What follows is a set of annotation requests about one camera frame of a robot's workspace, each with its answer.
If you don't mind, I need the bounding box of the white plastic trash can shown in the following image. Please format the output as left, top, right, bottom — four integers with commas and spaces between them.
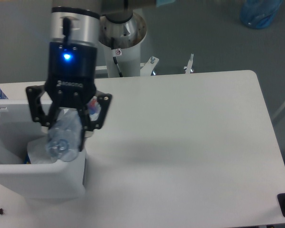
0, 99, 86, 199

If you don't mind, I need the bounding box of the blue plastic bag on floor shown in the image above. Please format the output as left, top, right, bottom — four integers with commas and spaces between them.
239, 0, 284, 29

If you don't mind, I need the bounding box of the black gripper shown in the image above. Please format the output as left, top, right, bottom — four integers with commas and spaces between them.
26, 42, 112, 152

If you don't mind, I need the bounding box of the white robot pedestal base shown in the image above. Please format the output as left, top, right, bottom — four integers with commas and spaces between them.
95, 11, 195, 80

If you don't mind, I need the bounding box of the black cable on pedestal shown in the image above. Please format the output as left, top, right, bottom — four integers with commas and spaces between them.
110, 37, 124, 78

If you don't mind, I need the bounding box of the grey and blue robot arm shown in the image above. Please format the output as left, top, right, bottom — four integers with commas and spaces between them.
26, 0, 168, 151

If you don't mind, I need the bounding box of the crushed clear plastic bottle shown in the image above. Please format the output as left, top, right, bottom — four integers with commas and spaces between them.
45, 109, 82, 162

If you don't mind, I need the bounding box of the colourful snack wrapper in bin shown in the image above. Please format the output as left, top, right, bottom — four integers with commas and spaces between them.
24, 154, 31, 164

